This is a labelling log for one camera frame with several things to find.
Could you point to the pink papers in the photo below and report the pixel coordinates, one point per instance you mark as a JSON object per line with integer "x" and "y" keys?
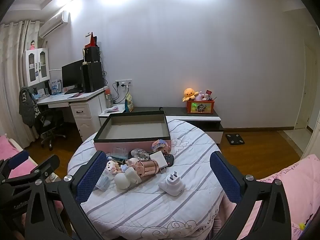
{"x": 112, "y": 109}

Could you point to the orange octopus plush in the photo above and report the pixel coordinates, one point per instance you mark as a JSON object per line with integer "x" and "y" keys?
{"x": 190, "y": 94}

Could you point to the black office chair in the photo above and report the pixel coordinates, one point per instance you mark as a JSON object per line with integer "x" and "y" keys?
{"x": 50, "y": 125}

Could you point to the black keyboard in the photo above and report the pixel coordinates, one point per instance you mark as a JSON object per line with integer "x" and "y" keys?
{"x": 73, "y": 91}

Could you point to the red triangular ornament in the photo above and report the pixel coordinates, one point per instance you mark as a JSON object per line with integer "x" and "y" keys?
{"x": 91, "y": 40}

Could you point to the white wall power outlet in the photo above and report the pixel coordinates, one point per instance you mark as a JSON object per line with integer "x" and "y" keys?
{"x": 123, "y": 83}

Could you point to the blue white box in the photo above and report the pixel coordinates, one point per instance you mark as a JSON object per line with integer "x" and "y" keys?
{"x": 55, "y": 87}

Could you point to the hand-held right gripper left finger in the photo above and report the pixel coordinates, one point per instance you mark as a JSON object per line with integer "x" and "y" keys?
{"x": 91, "y": 177}

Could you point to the yellow blue snack bag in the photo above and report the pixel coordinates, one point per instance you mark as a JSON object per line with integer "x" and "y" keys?
{"x": 129, "y": 102}

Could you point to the orange-lidded clear jar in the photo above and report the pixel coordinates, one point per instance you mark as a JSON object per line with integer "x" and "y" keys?
{"x": 108, "y": 97}

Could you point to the grey black jacket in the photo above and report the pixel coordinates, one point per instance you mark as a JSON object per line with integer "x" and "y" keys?
{"x": 27, "y": 105}

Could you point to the white square charger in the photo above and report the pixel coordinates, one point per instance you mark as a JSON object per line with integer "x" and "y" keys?
{"x": 158, "y": 160}

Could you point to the small pink doll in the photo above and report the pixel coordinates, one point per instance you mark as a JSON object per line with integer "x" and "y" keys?
{"x": 32, "y": 45}

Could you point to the white plug adapter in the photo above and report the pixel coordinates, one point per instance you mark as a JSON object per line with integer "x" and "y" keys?
{"x": 172, "y": 186}

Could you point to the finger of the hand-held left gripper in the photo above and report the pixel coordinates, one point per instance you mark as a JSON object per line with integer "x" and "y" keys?
{"x": 46, "y": 165}
{"x": 18, "y": 158}

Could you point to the white desk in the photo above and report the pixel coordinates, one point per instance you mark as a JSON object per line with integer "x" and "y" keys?
{"x": 85, "y": 115}

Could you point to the black computer tower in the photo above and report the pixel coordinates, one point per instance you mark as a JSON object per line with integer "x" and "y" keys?
{"x": 93, "y": 77}

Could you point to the white round-headed figure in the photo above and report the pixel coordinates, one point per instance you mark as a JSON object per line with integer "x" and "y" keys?
{"x": 122, "y": 180}

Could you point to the red toy storage crate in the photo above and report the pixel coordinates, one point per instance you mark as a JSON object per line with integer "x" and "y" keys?
{"x": 200, "y": 107}

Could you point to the pink bed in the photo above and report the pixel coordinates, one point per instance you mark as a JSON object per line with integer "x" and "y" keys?
{"x": 10, "y": 152}

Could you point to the pastel building block toy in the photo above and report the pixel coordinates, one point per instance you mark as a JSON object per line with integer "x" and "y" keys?
{"x": 161, "y": 146}

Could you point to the pink printed bedding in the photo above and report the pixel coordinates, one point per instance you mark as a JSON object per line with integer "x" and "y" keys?
{"x": 287, "y": 192}

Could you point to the pink black-rimmed storage box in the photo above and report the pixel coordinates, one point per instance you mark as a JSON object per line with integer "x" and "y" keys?
{"x": 135, "y": 130}

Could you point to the rose gold cylinder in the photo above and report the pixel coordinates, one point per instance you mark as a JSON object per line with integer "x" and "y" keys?
{"x": 148, "y": 168}

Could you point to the small pink block figure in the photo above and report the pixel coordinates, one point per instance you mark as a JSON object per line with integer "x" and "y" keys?
{"x": 112, "y": 167}

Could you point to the black remote control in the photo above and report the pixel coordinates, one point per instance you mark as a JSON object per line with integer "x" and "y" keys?
{"x": 170, "y": 159}

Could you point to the white door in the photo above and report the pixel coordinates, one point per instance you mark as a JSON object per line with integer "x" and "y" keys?
{"x": 305, "y": 87}

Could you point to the black computer monitor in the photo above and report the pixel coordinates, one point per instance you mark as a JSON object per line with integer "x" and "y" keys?
{"x": 72, "y": 75}

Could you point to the white air conditioner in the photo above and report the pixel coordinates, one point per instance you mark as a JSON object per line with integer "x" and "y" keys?
{"x": 53, "y": 25}

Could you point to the black speaker box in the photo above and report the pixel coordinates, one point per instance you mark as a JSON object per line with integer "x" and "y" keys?
{"x": 92, "y": 54}

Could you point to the beige curtains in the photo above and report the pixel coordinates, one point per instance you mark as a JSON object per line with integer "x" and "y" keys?
{"x": 11, "y": 67}

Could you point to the clear blue plastic cup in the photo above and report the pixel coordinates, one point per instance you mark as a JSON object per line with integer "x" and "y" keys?
{"x": 103, "y": 183}

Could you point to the black bathroom scale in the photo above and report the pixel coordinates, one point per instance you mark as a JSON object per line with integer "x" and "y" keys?
{"x": 235, "y": 139}

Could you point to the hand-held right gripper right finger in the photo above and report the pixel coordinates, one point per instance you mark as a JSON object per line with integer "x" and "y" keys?
{"x": 225, "y": 180}

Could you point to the white glass-door cabinet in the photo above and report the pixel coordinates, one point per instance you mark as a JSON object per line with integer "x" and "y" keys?
{"x": 37, "y": 66}

